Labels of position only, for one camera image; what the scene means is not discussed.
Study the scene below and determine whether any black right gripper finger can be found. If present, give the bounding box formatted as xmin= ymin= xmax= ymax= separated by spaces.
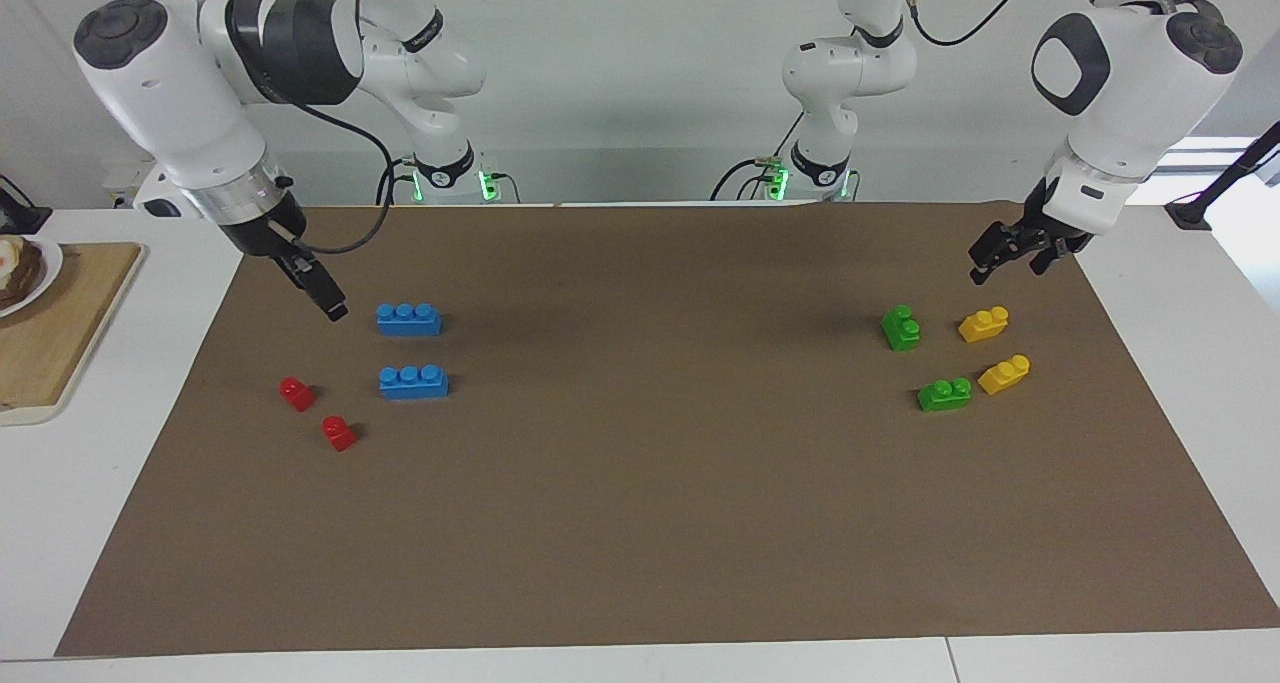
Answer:
xmin=285 ymin=261 xmax=327 ymax=314
xmin=300 ymin=255 xmax=349 ymax=322

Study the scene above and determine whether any blue three-stud toy brick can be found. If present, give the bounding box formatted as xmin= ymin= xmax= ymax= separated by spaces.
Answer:
xmin=376 ymin=303 xmax=443 ymax=337
xmin=379 ymin=364 xmax=450 ymax=401

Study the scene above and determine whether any green two-stud toy brick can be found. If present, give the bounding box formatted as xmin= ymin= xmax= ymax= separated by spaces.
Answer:
xmin=917 ymin=377 xmax=973 ymax=413
xmin=881 ymin=305 xmax=923 ymax=353

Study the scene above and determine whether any yellow two-stud toy brick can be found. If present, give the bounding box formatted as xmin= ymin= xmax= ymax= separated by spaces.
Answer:
xmin=978 ymin=354 xmax=1032 ymax=396
xmin=958 ymin=306 xmax=1010 ymax=344

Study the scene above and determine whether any white power strip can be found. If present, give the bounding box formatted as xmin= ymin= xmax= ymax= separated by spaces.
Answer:
xmin=100 ymin=158 xmax=166 ymax=210

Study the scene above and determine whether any black clamp stand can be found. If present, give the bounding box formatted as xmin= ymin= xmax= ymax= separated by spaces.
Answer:
xmin=1165 ymin=121 xmax=1280 ymax=231

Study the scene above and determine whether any white plate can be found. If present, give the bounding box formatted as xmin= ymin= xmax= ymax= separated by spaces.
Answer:
xmin=0 ymin=235 xmax=64 ymax=319

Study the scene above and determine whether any wooden cutting board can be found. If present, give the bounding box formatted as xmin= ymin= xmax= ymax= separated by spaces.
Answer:
xmin=0 ymin=242 xmax=146 ymax=426

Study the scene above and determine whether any toast with egg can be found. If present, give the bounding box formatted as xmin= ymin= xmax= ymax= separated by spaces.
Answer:
xmin=0 ymin=238 xmax=44 ymax=311

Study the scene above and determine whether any brown table mat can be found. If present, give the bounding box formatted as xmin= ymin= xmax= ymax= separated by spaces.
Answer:
xmin=55 ymin=201 xmax=1280 ymax=657

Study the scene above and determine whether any black right base cable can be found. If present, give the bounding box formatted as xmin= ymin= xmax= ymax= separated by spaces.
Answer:
xmin=376 ymin=156 xmax=521 ymax=205

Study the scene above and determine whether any black base cable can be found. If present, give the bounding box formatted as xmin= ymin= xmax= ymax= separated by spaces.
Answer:
xmin=710 ymin=111 xmax=807 ymax=202
xmin=376 ymin=156 xmax=521 ymax=205

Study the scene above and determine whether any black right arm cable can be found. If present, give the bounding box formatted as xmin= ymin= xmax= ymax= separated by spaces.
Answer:
xmin=262 ymin=0 xmax=401 ymax=256

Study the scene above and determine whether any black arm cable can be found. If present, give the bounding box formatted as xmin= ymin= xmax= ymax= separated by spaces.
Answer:
xmin=262 ymin=0 xmax=401 ymax=256
xmin=898 ymin=0 xmax=1206 ymax=48

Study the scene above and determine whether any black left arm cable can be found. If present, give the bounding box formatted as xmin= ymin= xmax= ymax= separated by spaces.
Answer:
xmin=898 ymin=0 xmax=1206 ymax=48

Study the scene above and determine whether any black device with cable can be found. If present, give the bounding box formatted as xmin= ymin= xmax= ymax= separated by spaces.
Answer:
xmin=0 ymin=175 xmax=53 ymax=236

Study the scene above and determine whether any black left base cable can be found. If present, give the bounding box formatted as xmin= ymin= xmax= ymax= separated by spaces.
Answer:
xmin=710 ymin=111 xmax=807 ymax=202

